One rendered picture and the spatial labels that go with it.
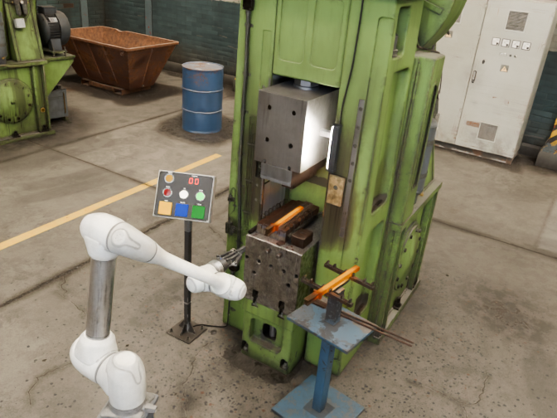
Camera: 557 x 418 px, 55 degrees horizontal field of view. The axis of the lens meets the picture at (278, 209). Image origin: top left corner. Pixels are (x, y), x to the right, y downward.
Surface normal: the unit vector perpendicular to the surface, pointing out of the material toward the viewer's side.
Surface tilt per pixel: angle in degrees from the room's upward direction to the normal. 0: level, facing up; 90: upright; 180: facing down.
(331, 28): 90
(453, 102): 90
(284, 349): 90
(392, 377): 0
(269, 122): 90
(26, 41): 79
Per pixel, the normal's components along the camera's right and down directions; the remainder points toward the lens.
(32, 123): 0.77, 0.33
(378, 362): 0.08, -0.89
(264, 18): -0.51, 0.34
